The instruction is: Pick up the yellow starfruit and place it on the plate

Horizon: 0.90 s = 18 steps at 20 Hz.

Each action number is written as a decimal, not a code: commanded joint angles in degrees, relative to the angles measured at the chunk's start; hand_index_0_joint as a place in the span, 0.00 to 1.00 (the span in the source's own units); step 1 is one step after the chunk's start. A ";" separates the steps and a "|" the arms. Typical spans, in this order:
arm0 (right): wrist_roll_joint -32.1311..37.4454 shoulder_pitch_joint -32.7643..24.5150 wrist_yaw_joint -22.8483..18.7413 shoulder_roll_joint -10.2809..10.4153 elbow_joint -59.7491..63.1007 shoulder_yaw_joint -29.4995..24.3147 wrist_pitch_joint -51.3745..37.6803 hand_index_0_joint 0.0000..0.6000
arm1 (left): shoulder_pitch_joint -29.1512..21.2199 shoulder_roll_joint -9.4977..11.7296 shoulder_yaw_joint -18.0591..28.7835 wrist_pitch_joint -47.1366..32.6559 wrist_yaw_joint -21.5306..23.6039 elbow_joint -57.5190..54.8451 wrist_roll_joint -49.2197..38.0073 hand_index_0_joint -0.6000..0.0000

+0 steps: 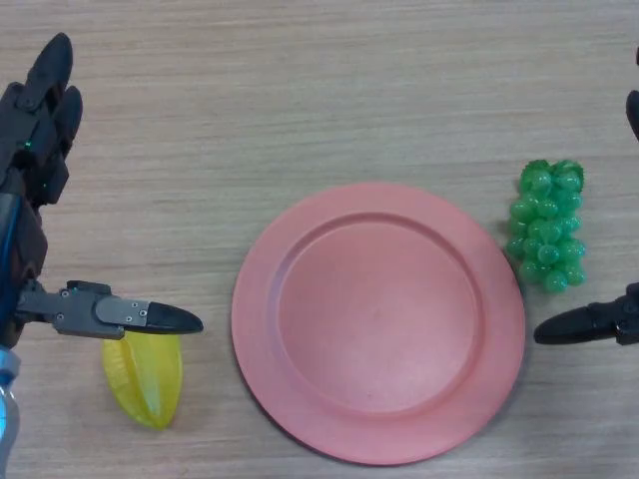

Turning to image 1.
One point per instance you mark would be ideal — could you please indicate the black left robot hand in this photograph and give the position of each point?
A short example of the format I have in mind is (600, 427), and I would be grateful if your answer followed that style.
(40, 140)

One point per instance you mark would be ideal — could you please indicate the yellow starfruit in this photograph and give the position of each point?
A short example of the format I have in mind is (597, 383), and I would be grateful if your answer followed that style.
(145, 379)

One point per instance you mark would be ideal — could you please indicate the pink round plate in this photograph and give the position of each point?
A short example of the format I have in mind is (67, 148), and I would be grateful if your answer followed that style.
(379, 319)

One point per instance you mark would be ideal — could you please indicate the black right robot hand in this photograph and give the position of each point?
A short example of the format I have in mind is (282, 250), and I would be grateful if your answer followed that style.
(574, 327)

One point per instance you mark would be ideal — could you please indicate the green grape bunch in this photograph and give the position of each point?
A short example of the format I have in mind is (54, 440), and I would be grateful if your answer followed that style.
(546, 229)

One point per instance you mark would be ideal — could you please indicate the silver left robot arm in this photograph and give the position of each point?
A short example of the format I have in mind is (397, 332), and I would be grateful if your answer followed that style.
(7, 414)

